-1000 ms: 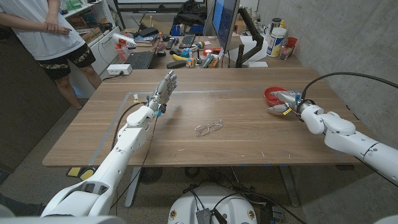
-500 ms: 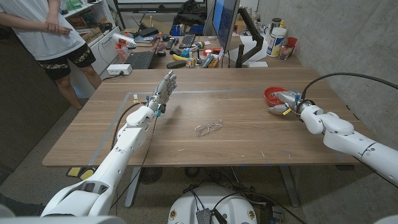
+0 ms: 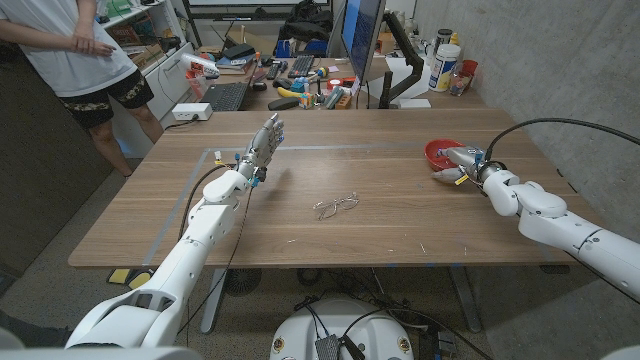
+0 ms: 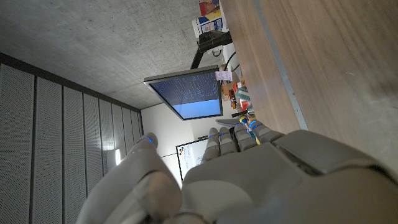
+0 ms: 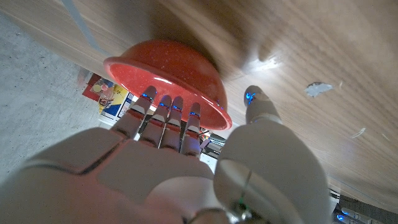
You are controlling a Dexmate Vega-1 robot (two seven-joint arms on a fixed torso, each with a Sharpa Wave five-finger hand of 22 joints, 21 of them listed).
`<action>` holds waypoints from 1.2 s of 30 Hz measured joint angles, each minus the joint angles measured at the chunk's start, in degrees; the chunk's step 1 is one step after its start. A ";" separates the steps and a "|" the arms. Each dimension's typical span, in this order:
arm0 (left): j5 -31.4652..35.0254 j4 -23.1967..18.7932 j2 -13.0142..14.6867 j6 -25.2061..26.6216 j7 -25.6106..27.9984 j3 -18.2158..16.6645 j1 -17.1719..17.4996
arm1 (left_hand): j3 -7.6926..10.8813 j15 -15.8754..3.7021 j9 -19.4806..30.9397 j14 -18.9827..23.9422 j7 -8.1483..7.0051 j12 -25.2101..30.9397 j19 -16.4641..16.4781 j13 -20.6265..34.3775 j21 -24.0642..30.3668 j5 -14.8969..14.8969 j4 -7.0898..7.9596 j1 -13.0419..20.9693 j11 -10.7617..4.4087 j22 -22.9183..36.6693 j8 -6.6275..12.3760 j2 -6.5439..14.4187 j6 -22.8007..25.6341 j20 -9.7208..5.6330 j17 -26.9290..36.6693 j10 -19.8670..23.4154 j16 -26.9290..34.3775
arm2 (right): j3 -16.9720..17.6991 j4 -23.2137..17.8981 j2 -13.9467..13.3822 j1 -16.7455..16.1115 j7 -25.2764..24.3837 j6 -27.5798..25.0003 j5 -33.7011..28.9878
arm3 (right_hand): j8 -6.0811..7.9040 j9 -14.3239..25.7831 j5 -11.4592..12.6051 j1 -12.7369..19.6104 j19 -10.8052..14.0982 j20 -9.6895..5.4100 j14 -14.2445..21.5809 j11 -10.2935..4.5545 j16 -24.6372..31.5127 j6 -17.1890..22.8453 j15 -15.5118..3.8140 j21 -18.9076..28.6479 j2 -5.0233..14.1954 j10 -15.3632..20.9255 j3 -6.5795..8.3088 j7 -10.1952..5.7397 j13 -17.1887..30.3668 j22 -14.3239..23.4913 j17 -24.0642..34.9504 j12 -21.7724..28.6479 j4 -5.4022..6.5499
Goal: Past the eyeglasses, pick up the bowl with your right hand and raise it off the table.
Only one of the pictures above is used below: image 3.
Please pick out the black backpack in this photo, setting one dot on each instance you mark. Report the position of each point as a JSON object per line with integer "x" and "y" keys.
{"x": 306, "y": 20}

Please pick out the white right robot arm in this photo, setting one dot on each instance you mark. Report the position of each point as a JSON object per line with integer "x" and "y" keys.
{"x": 560, "y": 222}

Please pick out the white shelf unit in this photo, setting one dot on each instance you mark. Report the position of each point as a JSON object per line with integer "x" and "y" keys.
{"x": 172, "y": 82}

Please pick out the dark lid bottle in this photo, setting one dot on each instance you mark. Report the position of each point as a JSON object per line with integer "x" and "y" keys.
{"x": 442, "y": 36}

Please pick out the yellow banana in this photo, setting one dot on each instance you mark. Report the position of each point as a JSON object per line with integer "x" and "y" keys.
{"x": 289, "y": 92}

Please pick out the yellow bottle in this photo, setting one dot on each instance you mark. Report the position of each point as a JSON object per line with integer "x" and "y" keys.
{"x": 454, "y": 39}

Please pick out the black round fan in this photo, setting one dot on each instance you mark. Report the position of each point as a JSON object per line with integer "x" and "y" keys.
{"x": 242, "y": 281}

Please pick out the grey table leg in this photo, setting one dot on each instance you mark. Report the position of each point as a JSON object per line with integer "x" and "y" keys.
{"x": 214, "y": 300}
{"x": 465, "y": 297}

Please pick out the red bowl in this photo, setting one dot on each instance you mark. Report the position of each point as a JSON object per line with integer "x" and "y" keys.
{"x": 436, "y": 152}

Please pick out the black laptop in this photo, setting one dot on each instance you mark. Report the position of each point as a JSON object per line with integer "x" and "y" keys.
{"x": 227, "y": 96}

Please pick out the brown block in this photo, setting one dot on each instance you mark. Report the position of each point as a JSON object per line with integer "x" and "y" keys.
{"x": 343, "y": 102}

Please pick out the colourful puzzle cube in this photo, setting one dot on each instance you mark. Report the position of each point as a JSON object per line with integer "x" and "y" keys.
{"x": 307, "y": 100}

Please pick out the person in white t-shirt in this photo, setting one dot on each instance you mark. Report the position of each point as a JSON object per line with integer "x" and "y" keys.
{"x": 65, "y": 65}

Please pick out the red cup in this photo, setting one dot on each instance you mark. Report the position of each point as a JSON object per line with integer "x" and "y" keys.
{"x": 470, "y": 67}

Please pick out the computer monitor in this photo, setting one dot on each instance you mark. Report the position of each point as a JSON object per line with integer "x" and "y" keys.
{"x": 362, "y": 35}

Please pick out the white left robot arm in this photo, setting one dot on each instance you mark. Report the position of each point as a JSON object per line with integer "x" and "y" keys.
{"x": 192, "y": 255}

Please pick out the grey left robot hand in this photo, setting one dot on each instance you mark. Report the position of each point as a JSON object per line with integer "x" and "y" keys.
{"x": 261, "y": 147}

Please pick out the clear frame eyeglasses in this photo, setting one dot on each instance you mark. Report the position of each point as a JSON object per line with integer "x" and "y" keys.
{"x": 339, "y": 202}

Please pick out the yellow floor pad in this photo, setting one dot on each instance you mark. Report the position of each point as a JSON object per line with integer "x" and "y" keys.
{"x": 139, "y": 281}
{"x": 119, "y": 276}

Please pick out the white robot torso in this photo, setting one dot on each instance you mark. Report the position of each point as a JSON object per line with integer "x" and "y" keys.
{"x": 350, "y": 325}

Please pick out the white power strip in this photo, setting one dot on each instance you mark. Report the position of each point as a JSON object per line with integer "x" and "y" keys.
{"x": 191, "y": 111}

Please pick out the white printed roll package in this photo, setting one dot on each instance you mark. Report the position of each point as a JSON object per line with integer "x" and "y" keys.
{"x": 200, "y": 65}

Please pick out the white wipes canister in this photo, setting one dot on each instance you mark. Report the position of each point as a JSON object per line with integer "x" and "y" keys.
{"x": 444, "y": 67}

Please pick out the flat white box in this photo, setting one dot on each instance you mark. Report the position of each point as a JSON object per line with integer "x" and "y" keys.
{"x": 414, "y": 103}

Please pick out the black glasses case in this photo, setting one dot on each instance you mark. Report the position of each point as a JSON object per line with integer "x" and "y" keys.
{"x": 283, "y": 103}

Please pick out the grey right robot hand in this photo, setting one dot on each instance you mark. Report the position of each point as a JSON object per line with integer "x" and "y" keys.
{"x": 470, "y": 157}

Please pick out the blue box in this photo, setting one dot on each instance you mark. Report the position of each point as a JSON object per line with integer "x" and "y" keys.
{"x": 315, "y": 48}

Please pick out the black keyboard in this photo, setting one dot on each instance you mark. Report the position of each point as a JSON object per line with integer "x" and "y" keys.
{"x": 301, "y": 65}

